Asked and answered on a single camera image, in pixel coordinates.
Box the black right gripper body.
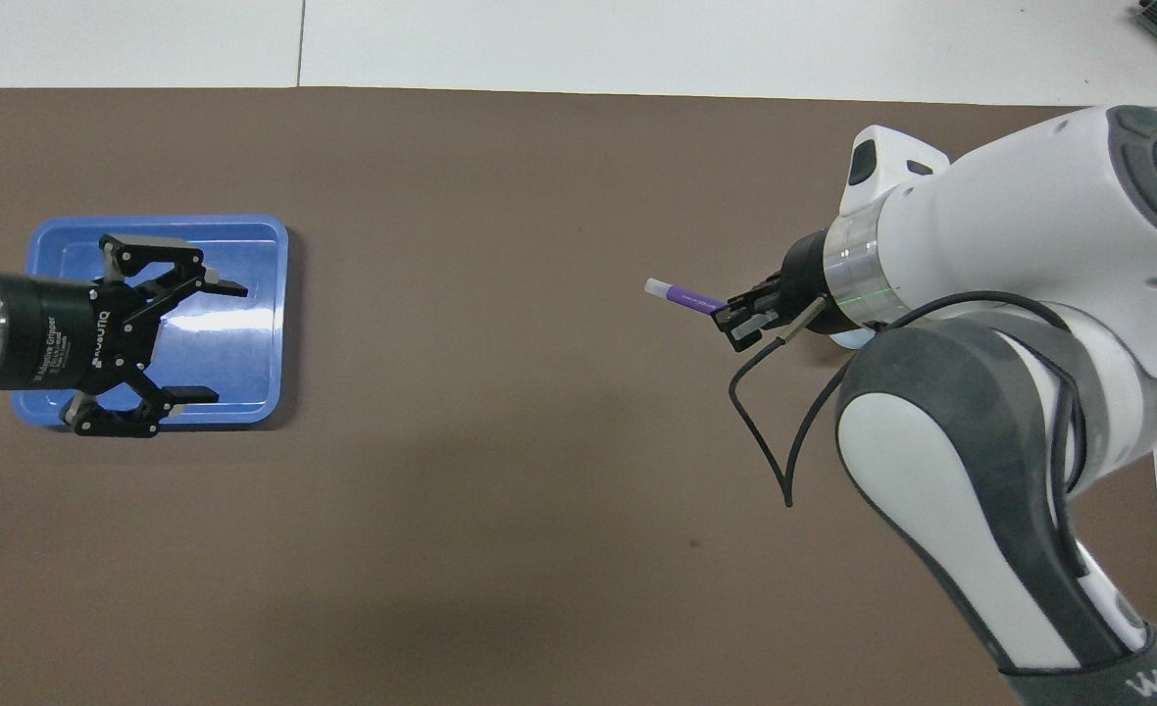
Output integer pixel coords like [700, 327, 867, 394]
[780, 230, 834, 332]

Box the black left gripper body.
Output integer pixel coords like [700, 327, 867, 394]
[0, 279, 163, 391]

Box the purple pen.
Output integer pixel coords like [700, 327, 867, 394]
[644, 278, 729, 315]

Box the blue plastic tray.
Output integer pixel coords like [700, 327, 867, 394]
[12, 215, 290, 429]

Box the brown table mat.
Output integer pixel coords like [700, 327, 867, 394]
[0, 86, 1157, 706]

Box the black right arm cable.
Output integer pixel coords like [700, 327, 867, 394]
[729, 292, 1089, 509]

